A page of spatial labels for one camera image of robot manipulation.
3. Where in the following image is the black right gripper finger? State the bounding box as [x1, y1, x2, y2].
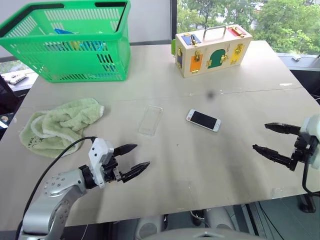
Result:
[252, 144, 299, 172]
[264, 122, 302, 138]

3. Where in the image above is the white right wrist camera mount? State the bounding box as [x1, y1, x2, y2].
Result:
[299, 116, 320, 174]

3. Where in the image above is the clear phone case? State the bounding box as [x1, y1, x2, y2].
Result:
[137, 104, 165, 138]

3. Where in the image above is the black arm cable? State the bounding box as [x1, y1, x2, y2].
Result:
[15, 136, 97, 240]
[301, 159, 320, 195]

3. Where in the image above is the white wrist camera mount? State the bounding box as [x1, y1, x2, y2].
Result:
[299, 116, 320, 174]
[88, 138, 115, 189]

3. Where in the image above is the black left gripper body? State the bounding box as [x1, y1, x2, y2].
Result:
[101, 149, 125, 185]

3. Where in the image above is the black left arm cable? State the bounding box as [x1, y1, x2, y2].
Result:
[15, 136, 97, 240]

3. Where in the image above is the green plastic shopping basket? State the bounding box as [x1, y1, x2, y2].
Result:
[0, 0, 132, 84]

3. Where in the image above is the grey rounded shape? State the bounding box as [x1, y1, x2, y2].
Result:
[136, 214, 166, 240]
[206, 206, 236, 232]

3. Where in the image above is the blue flat packet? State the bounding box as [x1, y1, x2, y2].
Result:
[53, 28, 80, 36]

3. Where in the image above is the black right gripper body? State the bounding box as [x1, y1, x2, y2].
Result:
[289, 133, 318, 166]

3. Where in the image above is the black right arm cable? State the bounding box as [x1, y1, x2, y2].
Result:
[301, 159, 320, 195]

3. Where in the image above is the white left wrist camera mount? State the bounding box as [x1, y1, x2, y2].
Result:
[88, 138, 115, 189]

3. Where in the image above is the light green towel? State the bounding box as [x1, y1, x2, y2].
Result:
[19, 97, 105, 159]

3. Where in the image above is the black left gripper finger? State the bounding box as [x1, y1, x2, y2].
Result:
[113, 143, 139, 158]
[120, 161, 151, 184]

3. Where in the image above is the small toy vehicle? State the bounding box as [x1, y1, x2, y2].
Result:
[6, 73, 27, 85]

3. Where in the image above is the black chair back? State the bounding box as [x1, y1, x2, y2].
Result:
[0, 73, 22, 116]

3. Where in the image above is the dark window frame post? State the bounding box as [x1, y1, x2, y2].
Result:
[170, 0, 179, 41]

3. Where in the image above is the white smartphone with red sticker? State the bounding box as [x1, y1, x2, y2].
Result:
[185, 108, 222, 133]

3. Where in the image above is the wooden lock box with latches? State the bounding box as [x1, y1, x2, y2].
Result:
[174, 24, 253, 79]

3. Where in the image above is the black table leg foot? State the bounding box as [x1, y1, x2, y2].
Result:
[298, 194, 317, 214]

